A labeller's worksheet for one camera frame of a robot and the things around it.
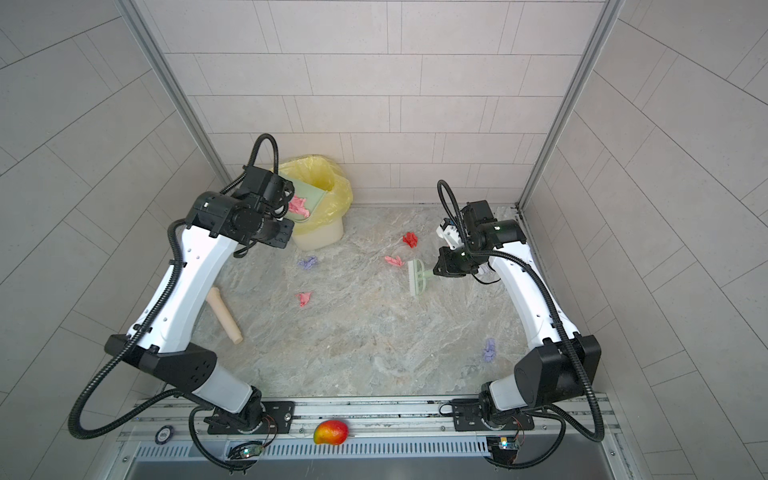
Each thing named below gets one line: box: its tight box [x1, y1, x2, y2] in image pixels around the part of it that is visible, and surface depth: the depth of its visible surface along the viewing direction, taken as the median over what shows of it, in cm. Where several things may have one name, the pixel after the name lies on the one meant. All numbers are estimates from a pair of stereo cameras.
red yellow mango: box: [313, 420, 349, 445], surface depth 68 cm
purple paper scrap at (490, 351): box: [483, 338, 497, 363], surface depth 83 cm
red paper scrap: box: [402, 232, 419, 248], surface depth 107 cm
